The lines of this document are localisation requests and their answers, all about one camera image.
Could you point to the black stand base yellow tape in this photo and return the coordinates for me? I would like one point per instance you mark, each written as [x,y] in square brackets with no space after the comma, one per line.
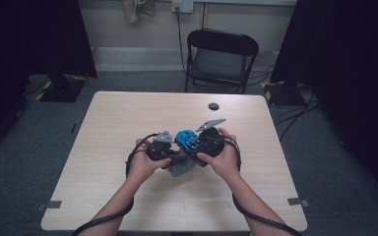
[282,93]

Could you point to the white wall socket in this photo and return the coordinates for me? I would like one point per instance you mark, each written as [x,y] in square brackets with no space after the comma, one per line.
[182,6]

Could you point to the thin dark wall conduit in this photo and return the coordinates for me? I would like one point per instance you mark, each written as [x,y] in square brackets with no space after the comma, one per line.
[204,14]

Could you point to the blue toy car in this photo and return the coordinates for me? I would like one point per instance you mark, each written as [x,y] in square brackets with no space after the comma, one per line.
[187,140]

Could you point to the grey sock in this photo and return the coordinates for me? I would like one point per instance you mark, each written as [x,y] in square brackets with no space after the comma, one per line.
[182,166]

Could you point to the person's left hand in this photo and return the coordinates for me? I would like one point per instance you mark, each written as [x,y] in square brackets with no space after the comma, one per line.
[142,168]

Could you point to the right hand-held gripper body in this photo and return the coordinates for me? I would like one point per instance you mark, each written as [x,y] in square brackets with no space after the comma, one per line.
[213,142]

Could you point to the black folding chair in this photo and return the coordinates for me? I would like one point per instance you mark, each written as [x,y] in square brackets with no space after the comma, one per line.
[221,59]

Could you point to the beige hanging cloth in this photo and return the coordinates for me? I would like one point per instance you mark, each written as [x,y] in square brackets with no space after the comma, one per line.
[138,9]

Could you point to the grey tape strip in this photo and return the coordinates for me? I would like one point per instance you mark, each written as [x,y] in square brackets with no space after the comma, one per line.
[297,202]
[50,205]

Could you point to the black curtain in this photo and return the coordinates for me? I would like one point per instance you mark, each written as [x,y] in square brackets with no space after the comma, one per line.
[351,65]
[29,49]

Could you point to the small black floor strip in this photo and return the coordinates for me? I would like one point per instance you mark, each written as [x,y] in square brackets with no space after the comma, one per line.
[74,128]

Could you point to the person's right hand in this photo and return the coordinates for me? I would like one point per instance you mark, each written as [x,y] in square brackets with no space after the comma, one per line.
[224,162]

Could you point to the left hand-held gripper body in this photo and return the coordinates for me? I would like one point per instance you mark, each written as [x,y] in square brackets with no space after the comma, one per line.
[160,149]

